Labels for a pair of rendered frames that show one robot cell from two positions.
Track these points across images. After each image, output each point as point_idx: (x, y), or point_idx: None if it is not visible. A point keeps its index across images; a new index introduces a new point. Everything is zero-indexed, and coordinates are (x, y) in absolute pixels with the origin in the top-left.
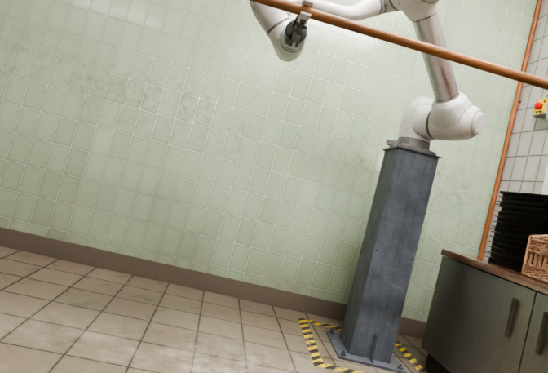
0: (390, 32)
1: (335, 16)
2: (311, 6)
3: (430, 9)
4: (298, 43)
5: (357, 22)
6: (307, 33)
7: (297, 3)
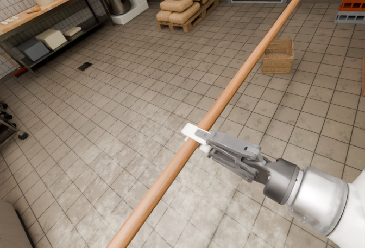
0: (108, 243)
1: (168, 164)
2: (189, 137)
3: None
4: (240, 176)
5: (148, 191)
6: (264, 193)
7: (199, 124)
